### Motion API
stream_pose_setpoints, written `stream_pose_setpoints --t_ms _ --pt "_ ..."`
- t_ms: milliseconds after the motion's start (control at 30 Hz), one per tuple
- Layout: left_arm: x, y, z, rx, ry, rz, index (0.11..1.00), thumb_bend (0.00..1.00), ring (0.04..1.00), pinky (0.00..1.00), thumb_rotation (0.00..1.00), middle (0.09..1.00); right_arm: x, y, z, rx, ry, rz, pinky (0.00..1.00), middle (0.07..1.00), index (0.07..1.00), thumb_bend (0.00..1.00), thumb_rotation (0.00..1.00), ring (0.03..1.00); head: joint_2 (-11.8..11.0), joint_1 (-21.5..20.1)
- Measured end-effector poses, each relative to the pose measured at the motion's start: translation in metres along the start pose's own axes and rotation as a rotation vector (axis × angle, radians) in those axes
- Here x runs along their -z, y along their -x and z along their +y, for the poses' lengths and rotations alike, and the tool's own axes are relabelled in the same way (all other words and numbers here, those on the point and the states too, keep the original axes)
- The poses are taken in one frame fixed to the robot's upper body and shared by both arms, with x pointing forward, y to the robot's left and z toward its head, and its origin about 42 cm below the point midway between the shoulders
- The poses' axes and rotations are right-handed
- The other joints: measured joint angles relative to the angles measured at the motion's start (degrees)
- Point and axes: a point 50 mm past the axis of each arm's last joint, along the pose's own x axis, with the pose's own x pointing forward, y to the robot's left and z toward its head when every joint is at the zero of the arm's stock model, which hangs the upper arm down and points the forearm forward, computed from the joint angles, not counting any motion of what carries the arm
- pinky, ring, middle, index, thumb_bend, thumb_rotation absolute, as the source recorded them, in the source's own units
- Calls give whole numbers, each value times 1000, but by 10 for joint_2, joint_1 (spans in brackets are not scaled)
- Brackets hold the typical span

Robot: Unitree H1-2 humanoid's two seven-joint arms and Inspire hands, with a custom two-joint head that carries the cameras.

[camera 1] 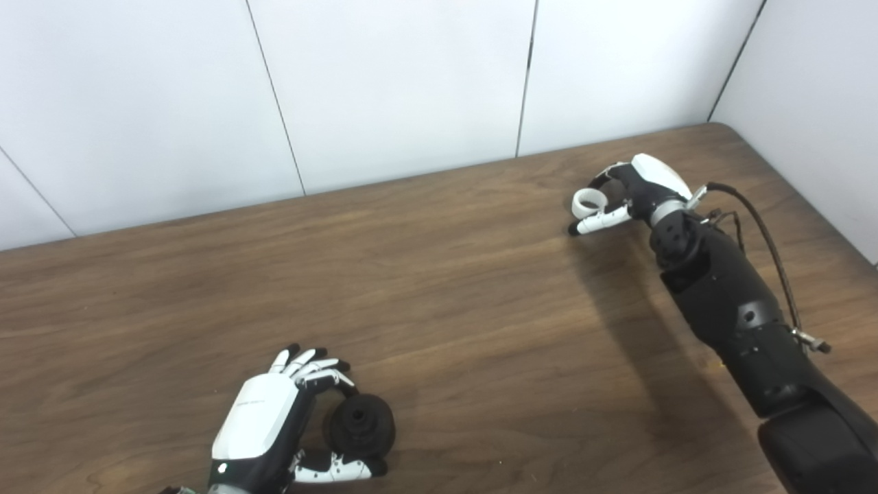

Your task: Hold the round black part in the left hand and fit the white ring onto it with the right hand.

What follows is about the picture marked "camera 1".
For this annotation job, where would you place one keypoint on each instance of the round black plastic part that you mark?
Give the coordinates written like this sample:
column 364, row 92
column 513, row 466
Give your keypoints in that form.
column 360, row 425

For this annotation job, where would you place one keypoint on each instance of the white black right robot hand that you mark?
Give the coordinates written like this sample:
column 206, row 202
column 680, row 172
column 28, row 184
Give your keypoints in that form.
column 655, row 175

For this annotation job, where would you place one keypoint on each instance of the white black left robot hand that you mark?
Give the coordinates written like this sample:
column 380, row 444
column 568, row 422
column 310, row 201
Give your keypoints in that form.
column 254, row 418

